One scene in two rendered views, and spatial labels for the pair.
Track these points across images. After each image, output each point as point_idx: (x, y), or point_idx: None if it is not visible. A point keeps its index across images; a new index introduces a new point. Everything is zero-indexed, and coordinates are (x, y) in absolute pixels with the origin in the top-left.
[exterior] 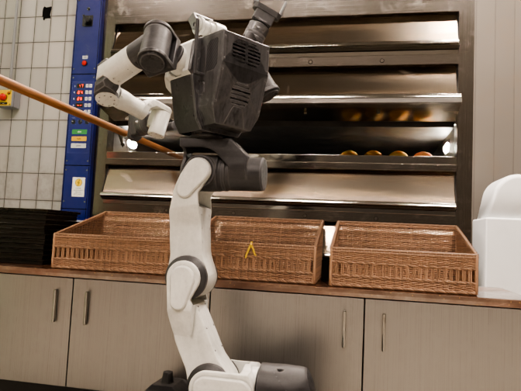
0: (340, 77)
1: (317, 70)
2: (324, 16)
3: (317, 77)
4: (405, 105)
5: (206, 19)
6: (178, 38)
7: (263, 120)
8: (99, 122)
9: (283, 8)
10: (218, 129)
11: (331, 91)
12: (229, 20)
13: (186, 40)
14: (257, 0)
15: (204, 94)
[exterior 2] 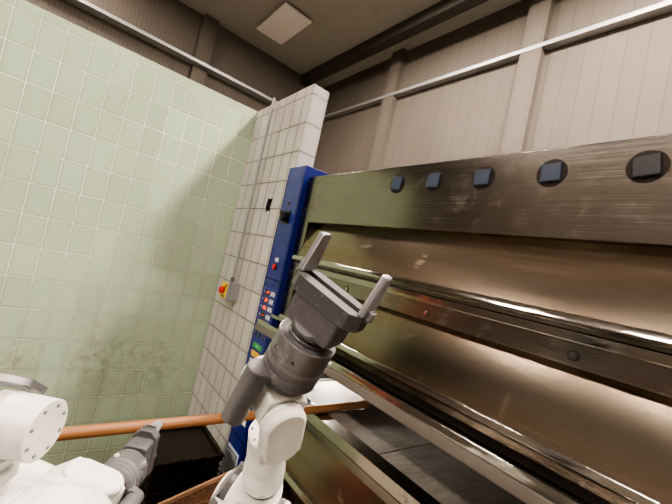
0: (670, 429)
1: (594, 379)
2: (633, 243)
3: (590, 398)
4: None
5: (4, 381)
6: (358, 250)
7: None
8: (93, 435)
9: (371, 296)
10: None
11: (626, 465)
12: (425, 230)
13: (365, 256)
14: (300, 268)
15: None
